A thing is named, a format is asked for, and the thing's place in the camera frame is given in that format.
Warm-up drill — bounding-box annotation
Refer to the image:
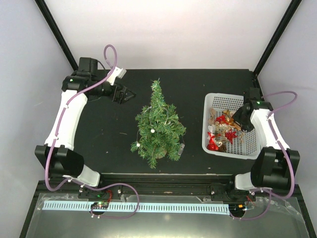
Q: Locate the white plastic basket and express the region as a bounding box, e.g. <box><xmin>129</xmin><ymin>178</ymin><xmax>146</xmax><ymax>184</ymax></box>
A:
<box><xmin>202</xmin><ymin>93</ymin><xmax>261</xmax><ymax>160</ymax></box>

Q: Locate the white ball light string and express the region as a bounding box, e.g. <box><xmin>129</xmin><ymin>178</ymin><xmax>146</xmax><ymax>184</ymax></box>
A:
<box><xmin>135</xmin><ymin>105</ymin><xmax>185</xmax><ymax>147</ymax></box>

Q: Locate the small green christmas tree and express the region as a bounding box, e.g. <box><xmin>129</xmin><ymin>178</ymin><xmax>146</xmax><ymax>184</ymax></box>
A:
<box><xmin>131</xmin><ymin>80</ymin><xmax>186</xmax><ymax>169</ymax></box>

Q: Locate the clear battery box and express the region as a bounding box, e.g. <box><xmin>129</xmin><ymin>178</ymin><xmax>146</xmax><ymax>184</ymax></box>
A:
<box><xmin>178</xmin><ymin>143</ymin><xmax>185</xmax><ymax>156</ymax></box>

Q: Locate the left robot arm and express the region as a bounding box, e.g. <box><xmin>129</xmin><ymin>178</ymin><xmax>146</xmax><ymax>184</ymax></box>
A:
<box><xmin>35</xmin><ymin>58</ymin><xmax>136</xmax><ymax>198</ymax></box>

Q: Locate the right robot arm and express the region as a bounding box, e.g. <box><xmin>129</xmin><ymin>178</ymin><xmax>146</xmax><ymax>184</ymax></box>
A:
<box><xmin>225</xmin><ymin>88</ymin><xmax>300</xmax><ymax>200</ymax></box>

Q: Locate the red star ornament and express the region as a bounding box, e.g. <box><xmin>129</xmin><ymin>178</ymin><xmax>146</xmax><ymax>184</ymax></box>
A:
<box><xmin>224</xmin><ymin>130</ymin><xmax>238</xmax><ymax>144</ymax></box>

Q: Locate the brown pine cone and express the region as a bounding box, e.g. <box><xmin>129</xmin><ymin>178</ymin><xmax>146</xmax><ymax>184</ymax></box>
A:
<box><xmin>218</xmin><ymin>144</ymin><xmax>227</xmax><ymax>153</ymax></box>

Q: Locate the red ribbon bow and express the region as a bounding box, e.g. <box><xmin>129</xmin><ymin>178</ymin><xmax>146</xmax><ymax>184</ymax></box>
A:
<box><xmin>208</xmin><ymin>132</ymin><xmax>216</xmax><ymax>145</ymax></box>

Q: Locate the red gift box ornament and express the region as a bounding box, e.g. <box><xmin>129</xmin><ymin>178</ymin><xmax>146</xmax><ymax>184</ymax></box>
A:
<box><xmin>207</xmin><ymin>143</ymin><xmax>218</xmax><ymax>151</ymax></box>

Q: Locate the small circuit board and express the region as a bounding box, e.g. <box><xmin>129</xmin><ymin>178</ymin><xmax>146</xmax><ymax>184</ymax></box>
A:
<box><xmin>91</xmin><ymin>202</ymin><xmax>108</xmax><ymax>209</ymax></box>

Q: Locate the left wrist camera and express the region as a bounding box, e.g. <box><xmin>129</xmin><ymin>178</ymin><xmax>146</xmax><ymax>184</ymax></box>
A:
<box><xmin>107</xmin><ymin>66</ymin><xmax>126</xmax><ymax>86</ymax></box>

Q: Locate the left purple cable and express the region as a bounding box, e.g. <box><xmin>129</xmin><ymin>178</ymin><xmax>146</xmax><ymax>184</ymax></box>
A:
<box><xmin>44</xmin><ymin>44</ymin><xmax>118</xmax><ymax>192</ymax></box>

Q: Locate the purple cable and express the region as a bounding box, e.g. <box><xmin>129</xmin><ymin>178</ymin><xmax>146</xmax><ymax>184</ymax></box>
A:
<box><xmin>231</xmin><ymin>91</ymin><xmax>298</xmax><ymax>221</ymax></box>
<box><xmin>44</xmin><ymin>44</ymin><xmax>118</xmax><ymax>192</ymax></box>

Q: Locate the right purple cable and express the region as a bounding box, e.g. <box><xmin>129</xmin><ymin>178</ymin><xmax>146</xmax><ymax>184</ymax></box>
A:
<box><xmin>231</xmin><ymin>91</ymin><xmax>298</xmax><ymax>221</ymax></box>

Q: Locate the white slotted cable duct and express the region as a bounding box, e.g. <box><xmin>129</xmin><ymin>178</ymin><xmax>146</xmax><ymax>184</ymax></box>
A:
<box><xmin>42</xmin><ymin>201</ymin><xmax>230</xmax><ymax>215</ymax></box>

